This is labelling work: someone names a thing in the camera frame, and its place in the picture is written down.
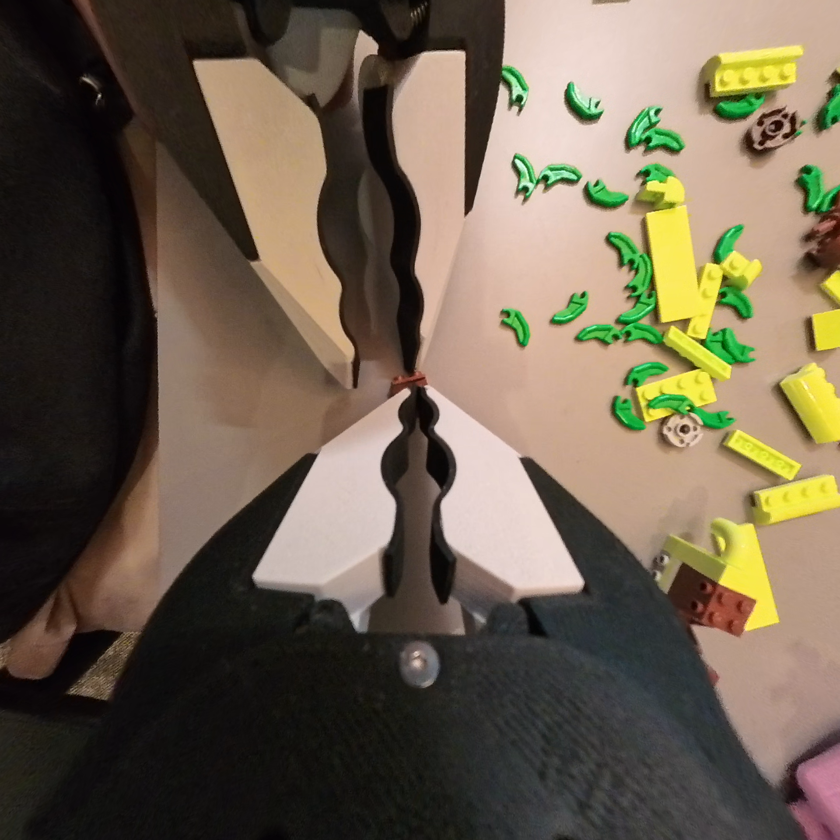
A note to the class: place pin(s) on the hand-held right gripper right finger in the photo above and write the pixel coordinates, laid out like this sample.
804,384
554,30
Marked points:
512,525

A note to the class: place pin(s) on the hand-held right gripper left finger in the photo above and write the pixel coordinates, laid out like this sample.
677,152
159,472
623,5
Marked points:
321,525

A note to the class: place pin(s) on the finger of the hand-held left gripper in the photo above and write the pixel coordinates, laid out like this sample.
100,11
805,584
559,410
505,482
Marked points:
443,164
275,164

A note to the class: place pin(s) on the small brown square plate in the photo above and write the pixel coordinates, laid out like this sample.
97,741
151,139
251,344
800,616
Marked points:
408,379

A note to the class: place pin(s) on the scattered green leaf pieces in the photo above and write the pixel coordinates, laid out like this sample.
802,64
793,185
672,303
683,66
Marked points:
610,193

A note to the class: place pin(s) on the grey round plate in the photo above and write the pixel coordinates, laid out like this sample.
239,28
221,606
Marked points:
682,431

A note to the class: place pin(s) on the lime and brown brick assembly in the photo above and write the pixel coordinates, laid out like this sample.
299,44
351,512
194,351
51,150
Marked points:
741,577

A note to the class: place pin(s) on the dark brown round piece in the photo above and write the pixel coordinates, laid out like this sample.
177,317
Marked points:
774,129

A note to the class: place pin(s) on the brown stem cluster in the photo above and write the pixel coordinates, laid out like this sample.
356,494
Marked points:
825,233

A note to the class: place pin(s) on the pink brick plant pot figure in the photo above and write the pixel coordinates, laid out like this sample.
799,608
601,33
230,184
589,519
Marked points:
820,800

